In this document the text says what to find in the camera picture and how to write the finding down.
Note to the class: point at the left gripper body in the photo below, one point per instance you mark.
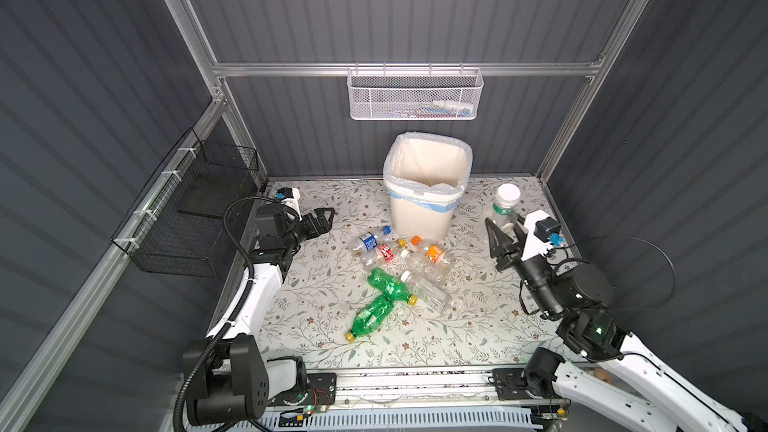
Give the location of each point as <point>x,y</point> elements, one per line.
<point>296,233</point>

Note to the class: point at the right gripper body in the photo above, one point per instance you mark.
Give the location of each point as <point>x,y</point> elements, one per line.
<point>534,273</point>

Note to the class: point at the white yellow label bottle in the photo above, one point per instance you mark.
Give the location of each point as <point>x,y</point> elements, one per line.
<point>503,210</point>

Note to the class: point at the blue label clear bottle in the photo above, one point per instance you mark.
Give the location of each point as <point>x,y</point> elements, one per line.
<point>369,240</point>

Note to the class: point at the orange label clear bottle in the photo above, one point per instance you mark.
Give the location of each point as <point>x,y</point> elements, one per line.
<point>433,253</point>

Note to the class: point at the clear bottle white cap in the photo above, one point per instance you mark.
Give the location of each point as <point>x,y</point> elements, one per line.
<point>434,297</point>

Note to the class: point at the green bottle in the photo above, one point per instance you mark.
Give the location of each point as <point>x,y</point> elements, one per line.
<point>370,318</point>
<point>391,287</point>

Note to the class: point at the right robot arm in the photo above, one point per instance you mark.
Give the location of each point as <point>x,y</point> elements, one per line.
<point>579,301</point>

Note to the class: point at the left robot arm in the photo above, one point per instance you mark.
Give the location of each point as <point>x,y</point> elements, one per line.
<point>231,344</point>

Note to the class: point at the clear bin liner bag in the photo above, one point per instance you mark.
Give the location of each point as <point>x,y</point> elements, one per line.
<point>429,170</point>

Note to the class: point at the white plastic waste bin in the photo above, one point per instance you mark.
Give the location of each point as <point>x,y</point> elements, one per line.
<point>412,220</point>

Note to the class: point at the floral table mat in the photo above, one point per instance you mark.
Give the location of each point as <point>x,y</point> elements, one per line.
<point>489,322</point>

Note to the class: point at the items in white basket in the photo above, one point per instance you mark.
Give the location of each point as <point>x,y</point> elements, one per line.
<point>435,109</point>

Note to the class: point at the white vent grille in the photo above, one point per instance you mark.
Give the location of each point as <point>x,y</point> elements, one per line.
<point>409,419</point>

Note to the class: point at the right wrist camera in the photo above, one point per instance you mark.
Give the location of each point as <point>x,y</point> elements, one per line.
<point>543,234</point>

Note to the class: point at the black wire mesh basket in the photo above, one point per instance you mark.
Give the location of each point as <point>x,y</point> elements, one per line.
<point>182,227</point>

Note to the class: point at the white wire mesh basket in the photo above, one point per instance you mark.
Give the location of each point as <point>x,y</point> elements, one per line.
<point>374,92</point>

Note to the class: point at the aluminium front rail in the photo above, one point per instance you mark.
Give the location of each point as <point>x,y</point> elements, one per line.
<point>447,386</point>

